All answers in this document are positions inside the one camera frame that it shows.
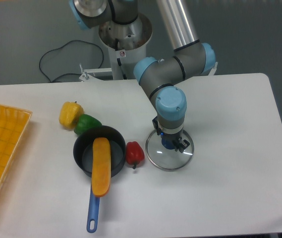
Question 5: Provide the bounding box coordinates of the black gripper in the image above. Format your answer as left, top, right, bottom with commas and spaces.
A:
152, 117, 190, 152

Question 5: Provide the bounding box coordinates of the glass pot lid blue knob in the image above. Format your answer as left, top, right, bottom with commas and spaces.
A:
145, 130, 194, 172

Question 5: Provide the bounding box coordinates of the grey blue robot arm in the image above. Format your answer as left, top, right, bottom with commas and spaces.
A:
69, 0, 216, 152

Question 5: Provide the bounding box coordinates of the red bell pepper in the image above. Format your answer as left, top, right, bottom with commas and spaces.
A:
125, 141, 145, 169

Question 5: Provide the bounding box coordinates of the long orange bread loaf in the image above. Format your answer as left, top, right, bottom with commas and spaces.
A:
91, 137, 111, 198

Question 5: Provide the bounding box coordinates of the green bell pepper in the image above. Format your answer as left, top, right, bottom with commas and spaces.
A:
74, 114, 102, 135

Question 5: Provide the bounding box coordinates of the yellow bell pepper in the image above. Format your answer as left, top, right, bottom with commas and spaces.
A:
58, 101, 84, 130

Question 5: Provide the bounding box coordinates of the dark pot blue handle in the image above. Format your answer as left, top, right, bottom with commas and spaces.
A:
73, 125, 125, 233

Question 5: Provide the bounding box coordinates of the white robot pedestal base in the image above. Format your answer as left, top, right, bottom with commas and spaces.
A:
78, 13, 153, 82

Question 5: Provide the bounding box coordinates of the black cable on floor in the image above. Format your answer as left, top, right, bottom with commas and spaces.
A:
39, 40, 105, 83

